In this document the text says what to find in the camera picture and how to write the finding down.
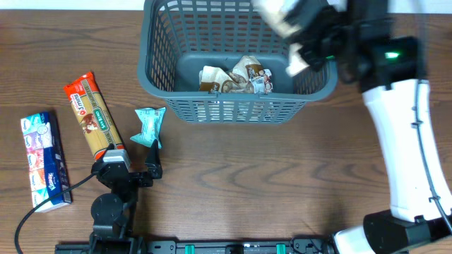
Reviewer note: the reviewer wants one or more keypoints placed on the blue Kleenex tissue multipack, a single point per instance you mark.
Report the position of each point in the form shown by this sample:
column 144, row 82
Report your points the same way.
column 47, row 168

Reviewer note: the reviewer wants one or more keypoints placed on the grey plastic lattice basket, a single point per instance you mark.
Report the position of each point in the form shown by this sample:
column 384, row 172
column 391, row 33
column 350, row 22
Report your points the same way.
column 179, row 38

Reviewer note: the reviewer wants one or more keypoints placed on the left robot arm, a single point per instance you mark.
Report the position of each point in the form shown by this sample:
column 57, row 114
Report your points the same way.
column 113, row 212

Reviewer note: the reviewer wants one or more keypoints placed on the teal snack wrapper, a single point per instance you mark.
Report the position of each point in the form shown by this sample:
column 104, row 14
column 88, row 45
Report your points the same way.
column 151, row 120

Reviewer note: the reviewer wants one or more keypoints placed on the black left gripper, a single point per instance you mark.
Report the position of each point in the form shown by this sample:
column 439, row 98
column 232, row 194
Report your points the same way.
column 152, row 163

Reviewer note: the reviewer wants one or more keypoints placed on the red spaghetti packet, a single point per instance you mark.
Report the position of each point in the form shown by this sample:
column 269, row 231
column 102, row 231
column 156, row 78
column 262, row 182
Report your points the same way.
column 93, row 115

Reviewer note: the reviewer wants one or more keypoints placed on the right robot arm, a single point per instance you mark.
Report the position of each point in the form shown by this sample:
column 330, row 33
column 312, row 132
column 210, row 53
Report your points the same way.
column 391, row 76

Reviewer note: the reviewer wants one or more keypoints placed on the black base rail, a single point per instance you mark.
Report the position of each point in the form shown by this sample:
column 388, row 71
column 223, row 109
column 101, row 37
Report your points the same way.
column 212, row 247

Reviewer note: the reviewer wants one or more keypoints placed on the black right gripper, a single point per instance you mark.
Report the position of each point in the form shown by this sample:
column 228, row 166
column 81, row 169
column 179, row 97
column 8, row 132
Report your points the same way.
column 323, row 20

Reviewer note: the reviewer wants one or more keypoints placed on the beige brown snack bag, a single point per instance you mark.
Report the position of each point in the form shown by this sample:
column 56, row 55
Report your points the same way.
column 273, row 13

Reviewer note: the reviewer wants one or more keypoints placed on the small brown white snack packet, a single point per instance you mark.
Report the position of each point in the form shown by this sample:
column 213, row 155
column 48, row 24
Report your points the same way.
column 247, row 68

